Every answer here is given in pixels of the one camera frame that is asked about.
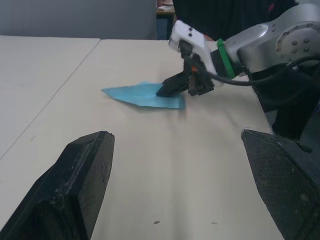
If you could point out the blue paper sheet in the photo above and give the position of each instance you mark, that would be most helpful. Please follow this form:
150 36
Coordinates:
135 96

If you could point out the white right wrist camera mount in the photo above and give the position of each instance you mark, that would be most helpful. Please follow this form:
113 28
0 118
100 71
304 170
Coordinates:
190 37

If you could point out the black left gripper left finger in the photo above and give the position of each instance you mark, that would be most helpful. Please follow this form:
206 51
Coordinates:
70 190

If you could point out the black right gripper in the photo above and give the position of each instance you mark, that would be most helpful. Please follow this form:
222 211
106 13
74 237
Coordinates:
200 85

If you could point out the grey partition panel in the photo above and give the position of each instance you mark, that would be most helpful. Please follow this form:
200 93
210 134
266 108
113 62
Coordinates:
75 17

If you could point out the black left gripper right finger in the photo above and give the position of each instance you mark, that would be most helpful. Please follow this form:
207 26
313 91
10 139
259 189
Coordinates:
287 190

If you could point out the dark robot torso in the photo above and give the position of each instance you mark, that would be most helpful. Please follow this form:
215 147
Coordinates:
287 100

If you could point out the wooden shelf unit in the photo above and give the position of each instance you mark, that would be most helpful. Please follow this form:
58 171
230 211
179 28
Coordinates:
165 25

